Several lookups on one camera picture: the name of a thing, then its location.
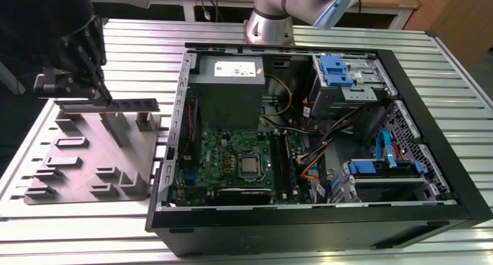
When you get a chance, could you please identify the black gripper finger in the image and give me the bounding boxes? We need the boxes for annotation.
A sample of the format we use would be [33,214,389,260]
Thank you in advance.
[63,16,108,83]
[33,67,114,107]

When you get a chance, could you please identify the black RAM slot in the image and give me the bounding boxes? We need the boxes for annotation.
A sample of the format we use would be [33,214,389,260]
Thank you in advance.
[278,131,289,197]
[270,131,281,196]

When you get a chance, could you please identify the grey chair leg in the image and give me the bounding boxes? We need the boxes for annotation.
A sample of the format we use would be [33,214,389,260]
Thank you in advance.
[0,62,27,95]

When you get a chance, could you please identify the grey parts rack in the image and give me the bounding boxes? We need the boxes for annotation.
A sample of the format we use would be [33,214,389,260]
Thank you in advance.
[23,111,163,205]

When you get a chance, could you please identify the grey power supply unit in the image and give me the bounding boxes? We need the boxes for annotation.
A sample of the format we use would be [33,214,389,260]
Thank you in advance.
[188,54,266,132]

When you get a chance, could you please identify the green motherboard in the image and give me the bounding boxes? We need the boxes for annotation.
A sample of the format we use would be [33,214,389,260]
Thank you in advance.
[171,128,323,207]

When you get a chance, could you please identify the silver CPU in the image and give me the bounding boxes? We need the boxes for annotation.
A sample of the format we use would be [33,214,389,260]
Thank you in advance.
[239,158,262,175]

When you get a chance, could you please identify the black graphics card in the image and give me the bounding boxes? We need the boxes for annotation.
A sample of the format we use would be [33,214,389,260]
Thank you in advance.
[215,186,274,207]

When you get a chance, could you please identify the blue drive carrier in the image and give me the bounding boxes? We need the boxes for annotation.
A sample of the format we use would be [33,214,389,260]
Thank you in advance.
[319,54,354,87]

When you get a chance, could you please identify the metal drive cage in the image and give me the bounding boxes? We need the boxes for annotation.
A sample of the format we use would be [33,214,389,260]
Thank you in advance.
[310,53,400,120]

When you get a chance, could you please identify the wooden desk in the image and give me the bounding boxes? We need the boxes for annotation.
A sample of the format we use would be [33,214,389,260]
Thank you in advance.
[88,0,421,31]

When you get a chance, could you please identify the black PC case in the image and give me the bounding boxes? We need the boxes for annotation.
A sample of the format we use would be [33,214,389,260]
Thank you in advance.
[144,42,493,257]

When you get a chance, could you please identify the metal disk bay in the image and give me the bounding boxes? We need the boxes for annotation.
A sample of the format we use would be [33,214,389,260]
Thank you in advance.
[326,161,457,204]

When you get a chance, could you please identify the brown wooden cabinet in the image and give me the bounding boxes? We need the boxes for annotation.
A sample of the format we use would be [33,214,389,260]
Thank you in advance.
[404,0,493,72]

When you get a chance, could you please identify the black hanging cable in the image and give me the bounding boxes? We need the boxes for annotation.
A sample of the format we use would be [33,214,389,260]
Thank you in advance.
[196,0,221,21]

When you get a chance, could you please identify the thin red wire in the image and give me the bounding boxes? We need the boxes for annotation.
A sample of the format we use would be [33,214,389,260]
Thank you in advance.
[183,102,195,162]

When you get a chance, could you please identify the yellow wire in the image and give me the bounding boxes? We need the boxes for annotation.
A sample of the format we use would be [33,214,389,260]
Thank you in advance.
[259,74,295,117]

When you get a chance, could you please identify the black white wire bundle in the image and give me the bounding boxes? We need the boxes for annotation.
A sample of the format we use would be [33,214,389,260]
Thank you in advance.
[298,107,365,165]

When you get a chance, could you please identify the orange wire bundle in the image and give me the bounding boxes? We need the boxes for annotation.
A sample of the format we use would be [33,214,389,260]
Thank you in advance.
[301,160,321,181]

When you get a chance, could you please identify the blue flat cable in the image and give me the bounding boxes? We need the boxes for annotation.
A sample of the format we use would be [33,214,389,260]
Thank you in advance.
[375,130,398,169]

